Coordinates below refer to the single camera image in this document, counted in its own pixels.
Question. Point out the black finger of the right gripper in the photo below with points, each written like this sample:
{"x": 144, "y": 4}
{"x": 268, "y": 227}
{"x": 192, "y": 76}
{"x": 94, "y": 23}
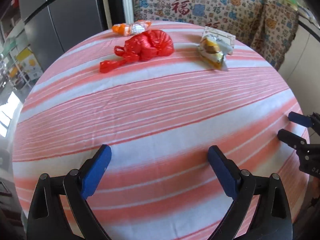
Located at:
{"x": 291, "y": 139}

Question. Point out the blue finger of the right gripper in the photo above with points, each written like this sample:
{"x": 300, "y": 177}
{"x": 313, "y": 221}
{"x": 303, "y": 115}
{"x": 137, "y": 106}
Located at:
{"x": 300, "y": 119}

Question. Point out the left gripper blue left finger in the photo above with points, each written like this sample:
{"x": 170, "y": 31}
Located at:
{"x": 46, "y": 217}

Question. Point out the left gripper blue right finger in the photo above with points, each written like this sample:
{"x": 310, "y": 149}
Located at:
{"x": 272, "y": 216}

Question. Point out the yellow white pastry wrapper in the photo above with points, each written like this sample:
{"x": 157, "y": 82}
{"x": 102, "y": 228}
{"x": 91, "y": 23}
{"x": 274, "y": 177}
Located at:
{"x": 213, "y": 52}

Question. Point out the red plastic bag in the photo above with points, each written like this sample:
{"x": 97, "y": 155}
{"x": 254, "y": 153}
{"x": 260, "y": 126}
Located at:
{"x": 140, "y": 48}

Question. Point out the white kitchen cabinet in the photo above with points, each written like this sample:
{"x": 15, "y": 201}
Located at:
{"x": 300, "y": 68}

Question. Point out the folded patterned paper box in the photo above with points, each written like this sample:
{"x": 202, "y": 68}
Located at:
{"x": 226, "y": 37}

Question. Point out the patterned fu character blanket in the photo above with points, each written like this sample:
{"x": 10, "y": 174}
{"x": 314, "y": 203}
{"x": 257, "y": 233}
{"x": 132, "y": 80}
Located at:
{"x": 267, "y": 26}

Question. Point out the pink striped tablecloth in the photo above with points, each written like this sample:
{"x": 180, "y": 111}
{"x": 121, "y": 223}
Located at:
{"x": 159, "y": 117}

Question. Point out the yellow white cardboard box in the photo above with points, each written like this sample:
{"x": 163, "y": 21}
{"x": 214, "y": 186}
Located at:
{"x": 29, "y": 63}

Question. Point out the orange white snack wrapper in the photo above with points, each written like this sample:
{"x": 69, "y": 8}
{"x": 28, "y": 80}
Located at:
{"x": 125, "y": 29}

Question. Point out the grey refrigerator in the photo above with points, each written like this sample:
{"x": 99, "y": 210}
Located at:
{"x": 55, "y": 26}

